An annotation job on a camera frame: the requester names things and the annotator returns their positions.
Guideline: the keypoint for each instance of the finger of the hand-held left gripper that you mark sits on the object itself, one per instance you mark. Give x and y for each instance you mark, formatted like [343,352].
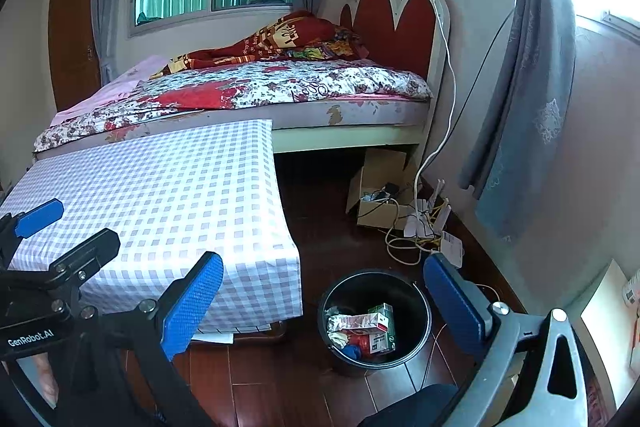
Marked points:
[37,216]
[90,252]

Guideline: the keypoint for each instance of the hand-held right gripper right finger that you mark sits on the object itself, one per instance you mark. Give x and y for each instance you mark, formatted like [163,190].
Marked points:
[455,307]

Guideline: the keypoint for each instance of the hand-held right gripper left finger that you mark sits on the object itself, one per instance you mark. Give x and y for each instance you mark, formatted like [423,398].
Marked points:
[192,307]

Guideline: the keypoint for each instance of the black trash bin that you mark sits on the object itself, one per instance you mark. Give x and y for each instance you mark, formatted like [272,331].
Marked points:
[415,332]

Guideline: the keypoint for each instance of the green box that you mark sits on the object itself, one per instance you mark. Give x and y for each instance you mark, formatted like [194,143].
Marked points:
[385,327]

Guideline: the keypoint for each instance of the red and white box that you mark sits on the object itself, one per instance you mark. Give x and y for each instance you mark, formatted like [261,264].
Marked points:
[367,319]

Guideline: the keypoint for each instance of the red plastic bag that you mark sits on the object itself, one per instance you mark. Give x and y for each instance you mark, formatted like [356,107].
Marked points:
[362,341]

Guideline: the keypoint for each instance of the clear plastic bag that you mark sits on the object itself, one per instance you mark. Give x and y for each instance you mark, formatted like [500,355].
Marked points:
[340,323]

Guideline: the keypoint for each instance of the person's left hand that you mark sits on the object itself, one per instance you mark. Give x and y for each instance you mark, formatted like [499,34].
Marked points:
[47,379]

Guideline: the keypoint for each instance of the cardboard box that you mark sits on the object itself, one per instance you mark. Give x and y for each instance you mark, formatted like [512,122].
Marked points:
[375,217]

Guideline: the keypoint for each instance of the white board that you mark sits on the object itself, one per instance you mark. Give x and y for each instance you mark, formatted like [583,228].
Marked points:
[605,307]

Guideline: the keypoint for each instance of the pink sheet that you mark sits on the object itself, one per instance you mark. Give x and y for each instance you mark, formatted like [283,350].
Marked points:
[115,87]

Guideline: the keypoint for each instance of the brown wooden door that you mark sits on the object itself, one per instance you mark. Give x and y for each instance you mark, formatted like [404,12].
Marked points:
[75,37]

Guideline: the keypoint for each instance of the grey patterned curtain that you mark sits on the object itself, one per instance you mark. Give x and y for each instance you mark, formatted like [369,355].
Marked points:
[530,82]

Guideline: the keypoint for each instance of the floral bedsheet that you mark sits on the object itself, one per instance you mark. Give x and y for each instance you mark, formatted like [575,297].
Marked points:
[300,87]

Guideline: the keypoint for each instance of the red printed blanket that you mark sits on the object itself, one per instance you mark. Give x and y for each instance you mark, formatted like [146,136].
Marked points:
[280,37]

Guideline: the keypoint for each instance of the red and white headboard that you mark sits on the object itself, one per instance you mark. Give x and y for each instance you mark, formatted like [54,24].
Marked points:
[395,22]

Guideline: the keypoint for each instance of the white bed frame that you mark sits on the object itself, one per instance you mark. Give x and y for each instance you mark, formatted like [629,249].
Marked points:
[350,137]

